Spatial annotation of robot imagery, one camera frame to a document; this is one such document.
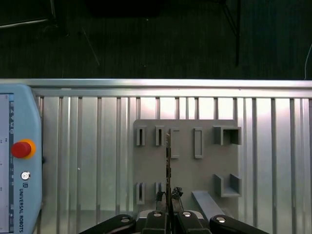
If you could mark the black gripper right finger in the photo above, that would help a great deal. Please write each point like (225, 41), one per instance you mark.
(192, 224)

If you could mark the grey parts rack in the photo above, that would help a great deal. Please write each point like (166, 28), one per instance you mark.
(195, 170)

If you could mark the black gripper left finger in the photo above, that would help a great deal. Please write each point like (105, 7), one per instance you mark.
(154, 223)

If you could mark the pale blue teach pendant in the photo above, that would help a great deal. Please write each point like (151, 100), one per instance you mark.
(26, 117)

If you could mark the silver metal bar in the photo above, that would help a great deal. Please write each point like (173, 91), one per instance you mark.
(24, 23)

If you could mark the blue RAM stick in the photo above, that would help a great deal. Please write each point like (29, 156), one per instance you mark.
(168, 165)

